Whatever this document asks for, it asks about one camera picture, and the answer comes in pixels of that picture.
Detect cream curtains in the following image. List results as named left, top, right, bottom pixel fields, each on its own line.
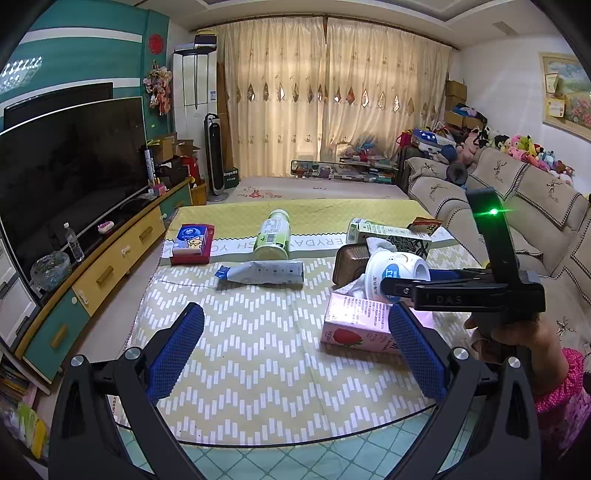
left=215, top=17, right=453, bottom=177

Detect framed landscape painting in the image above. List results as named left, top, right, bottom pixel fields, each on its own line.
left=539, top=52, right=591, bottom=141

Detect green white plastic bottle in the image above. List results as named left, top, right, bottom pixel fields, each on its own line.
left=253, top=209, right=290, bottom=260

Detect red brown snack bag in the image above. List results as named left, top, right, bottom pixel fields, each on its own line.
left=408, top=217, right=442, bottom=236

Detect red blue snack packet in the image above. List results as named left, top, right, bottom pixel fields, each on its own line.
left=170, top=224, right=214, bottom=265

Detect tv cabinet with drawers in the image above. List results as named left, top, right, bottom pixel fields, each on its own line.
left=14, top=179, right=192, bottom=386

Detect pink strawberry milk carton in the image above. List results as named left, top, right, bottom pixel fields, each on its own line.
left=321, top=293, right=401, bottom=354

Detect toothpaste tube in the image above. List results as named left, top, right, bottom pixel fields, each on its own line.
left=214, top=260, right=304, bottom=287

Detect black tower fan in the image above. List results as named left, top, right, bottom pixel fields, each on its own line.
left=204, top=113, right=228, bottom=203

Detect white blue round container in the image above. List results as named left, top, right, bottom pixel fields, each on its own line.
left=363, top=249, right=431, bottom=303

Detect beige sofa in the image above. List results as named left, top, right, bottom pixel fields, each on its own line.
left=403, top=148, right=591, bottom=357

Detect white plastic drawer unit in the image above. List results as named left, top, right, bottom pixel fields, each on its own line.
left=0, top=238, right=40, bottom=351

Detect brown box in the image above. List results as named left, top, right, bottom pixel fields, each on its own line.
left=332, top=244, right=370, bottom=287

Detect large black television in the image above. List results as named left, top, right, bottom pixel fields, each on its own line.
left=1, top=97, right=148, bottom=275

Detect white standing air conditioner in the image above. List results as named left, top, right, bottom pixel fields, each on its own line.
left=171, top=35, right=217, bottom=181

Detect floral floor mat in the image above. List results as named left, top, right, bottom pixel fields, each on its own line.
left=225, top=177, right=409, bottom=203

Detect person's right hand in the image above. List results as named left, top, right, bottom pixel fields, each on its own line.
left=464, top=314, right=569, bottom=396

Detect glass ashtray bowl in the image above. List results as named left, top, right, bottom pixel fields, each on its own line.
left=30, top=251, right=71, bottom=292

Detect clear water bottle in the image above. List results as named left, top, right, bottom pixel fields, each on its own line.
left=63, top=222, right=85, bottom=263

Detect pile of plush toys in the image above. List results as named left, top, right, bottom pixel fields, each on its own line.
left=458, top=126, right=574, bottom=187

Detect green grey drink carton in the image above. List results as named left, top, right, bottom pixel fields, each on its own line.
left=346, top=218, right=432, bottom=260

